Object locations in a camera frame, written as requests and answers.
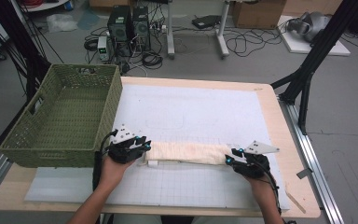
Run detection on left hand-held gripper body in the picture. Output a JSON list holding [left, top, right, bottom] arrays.
[[106, 124, 147, 165]]

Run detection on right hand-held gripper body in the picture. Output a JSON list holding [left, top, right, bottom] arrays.
[[232, 140, 281, 179]]

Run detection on cream printed cloth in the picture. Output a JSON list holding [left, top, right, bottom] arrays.
[[144, 140, 236, 168]]

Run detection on green woven basket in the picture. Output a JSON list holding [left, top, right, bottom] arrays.
[[0, 63, 124, 169]]

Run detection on person's right hand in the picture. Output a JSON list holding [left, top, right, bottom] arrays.
[[244, 170, 278, 201]]

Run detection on person's left hand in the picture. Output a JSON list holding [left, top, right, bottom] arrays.
[[101, 155, 136, 189]]

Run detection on grey tape strip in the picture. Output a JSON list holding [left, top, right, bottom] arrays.
[[296, 167, 314, 180]]

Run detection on white grid mat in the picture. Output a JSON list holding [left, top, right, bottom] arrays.
[[24, 83, 292, 210]]

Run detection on thin wooden stick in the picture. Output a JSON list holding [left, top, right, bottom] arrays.
[[287, 192, 308, 215]]

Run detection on small grey power supply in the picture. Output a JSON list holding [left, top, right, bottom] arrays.
[[97, 35, 111, 63]]

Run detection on black computer tower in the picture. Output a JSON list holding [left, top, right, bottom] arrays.
[[106, 6, 134, 58], [131, 6, 152, 52]]

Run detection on white desk leg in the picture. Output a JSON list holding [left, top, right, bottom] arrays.
[[166, 0, 176, 60], [215, 0, 231, 60]]

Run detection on white floor board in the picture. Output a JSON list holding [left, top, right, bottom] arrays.
[[277, 15, 351, 57]]

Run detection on black metal stand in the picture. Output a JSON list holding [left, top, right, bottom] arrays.
[[0, 0, 52, 103], [269, 0, 358, 136]]

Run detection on flat black device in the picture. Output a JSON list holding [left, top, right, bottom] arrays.
[[191, 14, 222, 30]]

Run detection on brown cardboard box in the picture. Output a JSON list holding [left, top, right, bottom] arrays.
[[232, 0, 287, 30]]

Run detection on clear plastic bag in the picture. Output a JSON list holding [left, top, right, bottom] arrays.
[[46, 13, 79, 34]]

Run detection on grey headset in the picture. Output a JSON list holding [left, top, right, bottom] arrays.
[[286, 11, 331, 43]]

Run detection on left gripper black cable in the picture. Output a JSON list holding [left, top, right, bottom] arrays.
[[92, 130, 119, 191]]

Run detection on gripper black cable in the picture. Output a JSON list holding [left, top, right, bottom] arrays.
[[92, 130, 119, 191], [259, 160, 296, 224]]

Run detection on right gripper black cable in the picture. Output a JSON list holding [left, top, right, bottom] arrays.
[[259, 160, 296, 224]]

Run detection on coiled black cable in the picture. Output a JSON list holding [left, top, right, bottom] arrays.
[[141, 50, 164, 70]]

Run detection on loose black floor cables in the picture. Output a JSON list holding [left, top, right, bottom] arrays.
[[223, 27, 282, 58]]

